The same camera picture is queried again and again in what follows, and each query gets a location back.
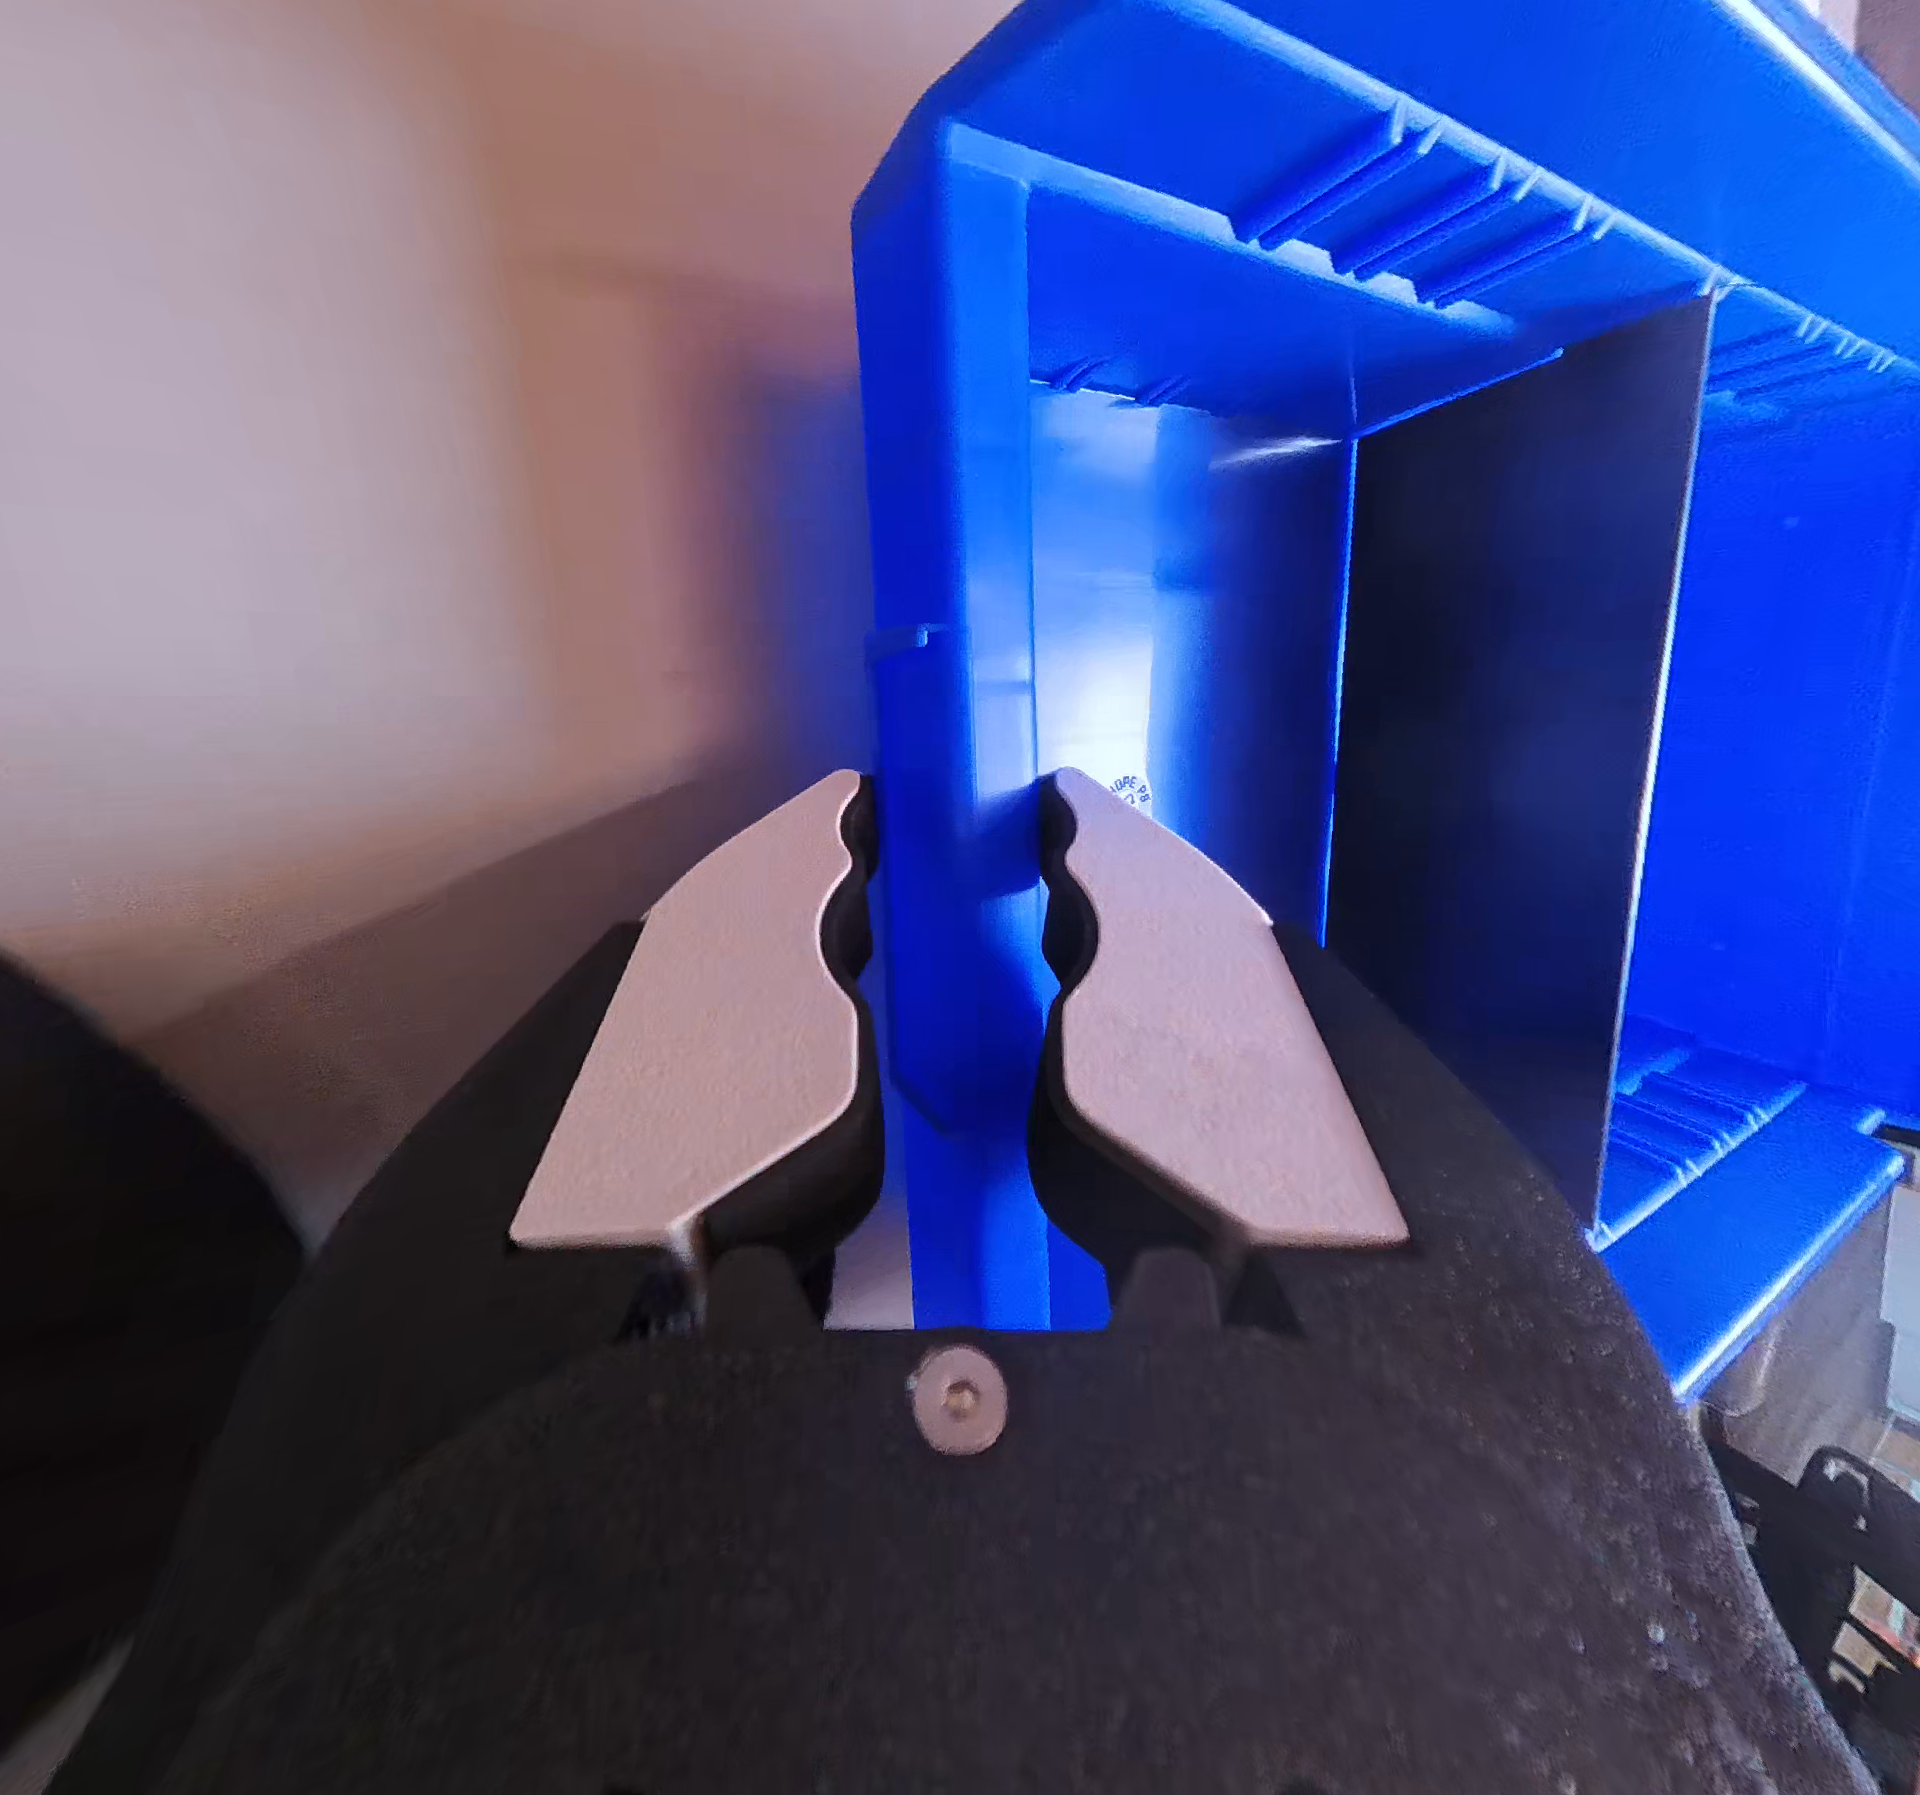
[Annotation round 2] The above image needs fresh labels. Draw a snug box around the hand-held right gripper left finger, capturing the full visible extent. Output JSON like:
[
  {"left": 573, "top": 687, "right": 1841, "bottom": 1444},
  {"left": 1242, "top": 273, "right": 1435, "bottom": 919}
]
[{"left": 509, "top": 768, "right": 890, "bottom": 1332}]

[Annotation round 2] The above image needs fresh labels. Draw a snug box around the black divider of blue bin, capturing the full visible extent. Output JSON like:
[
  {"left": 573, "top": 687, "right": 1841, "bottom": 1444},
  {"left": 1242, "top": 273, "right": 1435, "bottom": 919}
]
[{"left": 1327, "top": 295, "right": 1716, "bottom": 1210}]

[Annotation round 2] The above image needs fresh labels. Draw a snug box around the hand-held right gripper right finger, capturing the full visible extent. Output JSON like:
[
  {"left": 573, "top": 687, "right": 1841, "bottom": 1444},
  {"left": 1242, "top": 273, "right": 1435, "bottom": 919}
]
[{"left": 1026, "top": 765, "right": 1412, "bottom": 1344}]

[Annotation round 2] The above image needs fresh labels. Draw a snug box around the blue plastic bin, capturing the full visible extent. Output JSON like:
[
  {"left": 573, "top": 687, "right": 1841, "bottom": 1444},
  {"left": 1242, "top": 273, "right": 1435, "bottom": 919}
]
[{"left": 852, "top": 0, "right": 1920, "bottom": 1407}]

